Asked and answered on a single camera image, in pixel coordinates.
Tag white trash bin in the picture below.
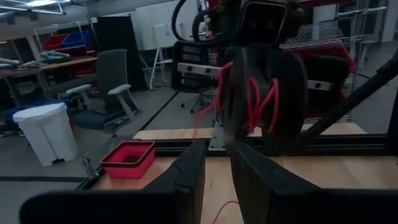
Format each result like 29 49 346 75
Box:
12 102 78 167

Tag thin red cord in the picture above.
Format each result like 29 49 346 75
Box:
194 60 280 224

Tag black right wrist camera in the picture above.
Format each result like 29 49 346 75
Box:
241 0 289 46

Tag wooden workbench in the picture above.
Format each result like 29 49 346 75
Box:
0 55 99 106

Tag black partition panel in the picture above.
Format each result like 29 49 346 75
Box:
93 15 147 91

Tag red storage bin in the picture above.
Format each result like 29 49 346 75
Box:
285 46 357 119

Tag red collapsible bin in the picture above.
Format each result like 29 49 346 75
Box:
99 140 156 180

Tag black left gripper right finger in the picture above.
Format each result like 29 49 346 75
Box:
229 139 321 224

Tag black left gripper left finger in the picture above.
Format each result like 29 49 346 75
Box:
142 139 206 224

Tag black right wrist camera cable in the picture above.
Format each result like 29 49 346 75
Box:
170 0 224 47

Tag blue office chair grey arms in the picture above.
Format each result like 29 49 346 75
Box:
65 48 142 134

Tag white board panel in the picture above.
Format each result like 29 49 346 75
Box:
130 0 200 52

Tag black clamp bracket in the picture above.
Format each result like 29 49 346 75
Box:
82 157 99 180

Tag blue tilted bin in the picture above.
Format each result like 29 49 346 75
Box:
62 29 95 48

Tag red tilted bin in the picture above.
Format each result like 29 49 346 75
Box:
42 33 69 51

